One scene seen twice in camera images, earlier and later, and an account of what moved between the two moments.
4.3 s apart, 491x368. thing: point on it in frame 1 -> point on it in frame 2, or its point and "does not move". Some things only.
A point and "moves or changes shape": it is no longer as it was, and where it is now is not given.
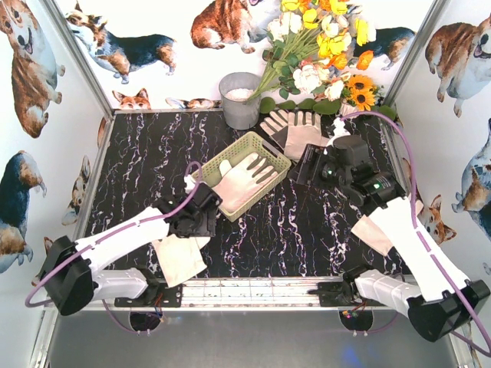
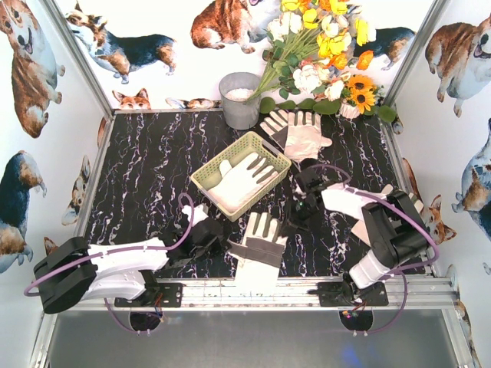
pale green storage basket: [209, 170] does not move
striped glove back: [276, 123] does not move
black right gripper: [308, 165] -> [298, 211]
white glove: [370, 231] moves or changes shape
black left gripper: [209, 195] -> [214, 238]
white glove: [180, 257] moves or changes shape
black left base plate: [156, 296] does not move
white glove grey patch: [241, 181] does not move
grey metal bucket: [235, 89] does not move
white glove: [298, 136] does not move
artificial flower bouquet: [314, 47] does not move
